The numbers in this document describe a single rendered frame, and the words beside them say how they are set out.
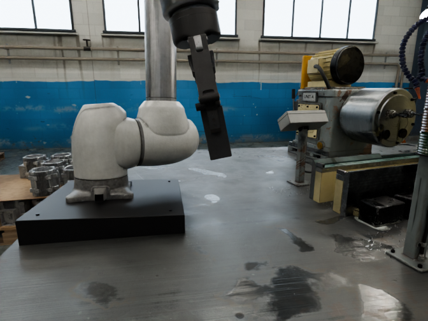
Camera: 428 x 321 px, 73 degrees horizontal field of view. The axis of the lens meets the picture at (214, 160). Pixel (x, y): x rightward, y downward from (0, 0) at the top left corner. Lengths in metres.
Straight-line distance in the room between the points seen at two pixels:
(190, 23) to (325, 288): 0.50
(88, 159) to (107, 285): 0.39
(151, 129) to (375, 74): 7.34
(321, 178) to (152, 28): 0.70
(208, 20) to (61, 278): 0.54
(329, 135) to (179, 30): 1.16
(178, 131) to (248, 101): 5.69
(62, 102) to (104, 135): 5.80
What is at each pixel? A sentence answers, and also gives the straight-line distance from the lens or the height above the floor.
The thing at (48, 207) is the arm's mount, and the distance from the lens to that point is 0.88.
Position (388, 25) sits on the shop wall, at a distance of 8.22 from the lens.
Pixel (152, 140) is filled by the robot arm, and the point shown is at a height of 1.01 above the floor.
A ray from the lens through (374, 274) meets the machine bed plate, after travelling 0.69.
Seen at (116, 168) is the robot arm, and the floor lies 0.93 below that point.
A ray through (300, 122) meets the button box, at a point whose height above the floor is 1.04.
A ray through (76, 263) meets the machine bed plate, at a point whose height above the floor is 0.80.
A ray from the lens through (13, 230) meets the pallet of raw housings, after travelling 2.73.
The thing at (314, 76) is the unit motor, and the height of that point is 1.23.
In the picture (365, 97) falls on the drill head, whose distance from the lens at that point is 1.42.
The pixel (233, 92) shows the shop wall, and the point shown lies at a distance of 6.49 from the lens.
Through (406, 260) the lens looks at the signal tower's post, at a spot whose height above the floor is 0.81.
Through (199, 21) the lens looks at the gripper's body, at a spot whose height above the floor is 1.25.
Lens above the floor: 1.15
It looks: 14 degrees down
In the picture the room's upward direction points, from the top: straight up
